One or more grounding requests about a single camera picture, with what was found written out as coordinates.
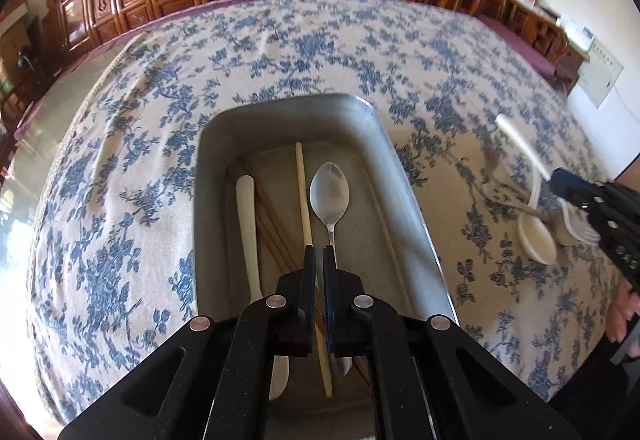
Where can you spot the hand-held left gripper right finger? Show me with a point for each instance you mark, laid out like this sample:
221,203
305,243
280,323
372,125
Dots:
329,270

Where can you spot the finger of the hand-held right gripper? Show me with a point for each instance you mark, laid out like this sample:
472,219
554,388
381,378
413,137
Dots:
567,180
587,202

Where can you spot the large white plastic spoon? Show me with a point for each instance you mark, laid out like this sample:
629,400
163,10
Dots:
537,242

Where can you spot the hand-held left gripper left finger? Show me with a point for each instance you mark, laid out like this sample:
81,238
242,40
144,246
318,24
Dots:
310,270

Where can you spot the white tabletop device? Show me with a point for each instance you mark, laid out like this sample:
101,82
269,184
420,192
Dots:
582,32

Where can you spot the metal rectangular tray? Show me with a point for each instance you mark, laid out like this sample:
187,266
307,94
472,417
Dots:
380,200

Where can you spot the white plastic knife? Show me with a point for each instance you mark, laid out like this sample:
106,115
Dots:
247,230

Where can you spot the metal spoon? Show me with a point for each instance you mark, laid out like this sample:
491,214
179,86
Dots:
328,192

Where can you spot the wooden side table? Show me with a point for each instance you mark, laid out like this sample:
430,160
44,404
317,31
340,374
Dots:
567,59

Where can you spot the dark brown chopstick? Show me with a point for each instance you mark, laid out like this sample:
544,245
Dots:
274,229
262,232

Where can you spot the blue floral tablecloth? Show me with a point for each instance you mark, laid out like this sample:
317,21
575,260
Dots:
150,169

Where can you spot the purple armchair cushion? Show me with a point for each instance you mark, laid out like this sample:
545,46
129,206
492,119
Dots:
520,42

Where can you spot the person's right hand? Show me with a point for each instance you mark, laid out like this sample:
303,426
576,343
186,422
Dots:
622,312

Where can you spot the metal fork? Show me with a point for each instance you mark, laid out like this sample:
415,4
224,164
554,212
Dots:
500,177

